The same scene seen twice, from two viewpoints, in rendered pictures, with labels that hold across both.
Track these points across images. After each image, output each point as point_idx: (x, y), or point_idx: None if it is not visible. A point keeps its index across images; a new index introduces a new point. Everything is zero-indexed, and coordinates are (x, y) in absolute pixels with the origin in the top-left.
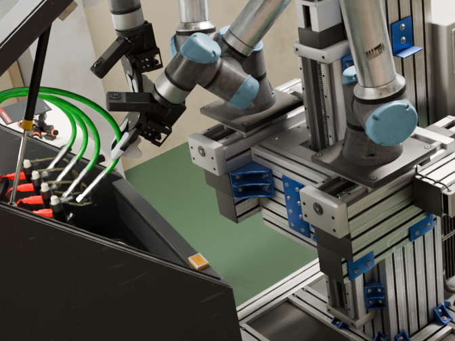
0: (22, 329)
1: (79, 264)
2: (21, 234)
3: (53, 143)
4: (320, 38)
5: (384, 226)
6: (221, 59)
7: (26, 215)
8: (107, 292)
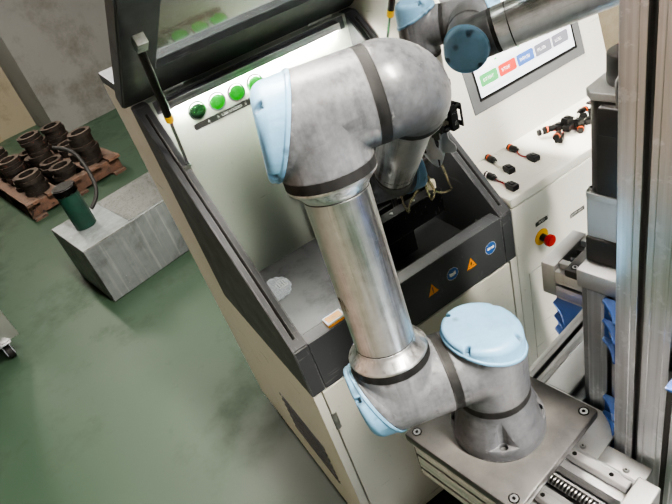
0: (204, 241)
1: (210, 234)
2: (181, 187)
3: (549, 146)
4: (587, 244)
5: (466, 494)
6: None
7: (179, 177)
8: (229, 267)
